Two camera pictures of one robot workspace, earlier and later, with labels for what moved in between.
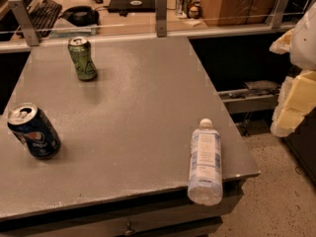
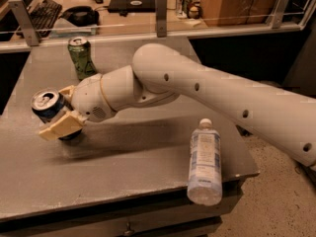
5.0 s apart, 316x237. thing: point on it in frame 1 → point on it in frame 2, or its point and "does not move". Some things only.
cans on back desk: (188, 4) does not move
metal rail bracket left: (26, 20) does not move
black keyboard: (43, 16) does not move
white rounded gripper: (305, 43) → (88, 98)
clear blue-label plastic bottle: (204, 188) does not move
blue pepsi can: (32, 126) → (47, 103)
